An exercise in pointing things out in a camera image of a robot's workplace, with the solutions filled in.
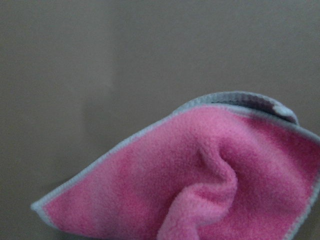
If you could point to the pink microfiber cloth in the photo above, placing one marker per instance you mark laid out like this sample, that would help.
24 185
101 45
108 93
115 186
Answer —
224 166

